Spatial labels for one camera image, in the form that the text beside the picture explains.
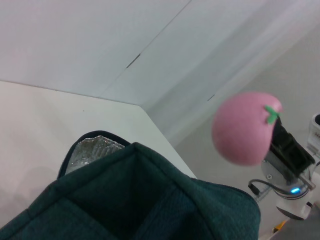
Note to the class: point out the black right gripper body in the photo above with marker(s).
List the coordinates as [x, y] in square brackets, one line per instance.
[292, 160]

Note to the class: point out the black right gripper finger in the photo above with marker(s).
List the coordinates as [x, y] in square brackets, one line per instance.
[281, 136]

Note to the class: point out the pink peach toy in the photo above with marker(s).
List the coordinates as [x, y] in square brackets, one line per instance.
[240, 130]

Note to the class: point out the dark teal insulated lunch bag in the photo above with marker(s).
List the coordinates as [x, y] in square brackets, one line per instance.
[100, 195]

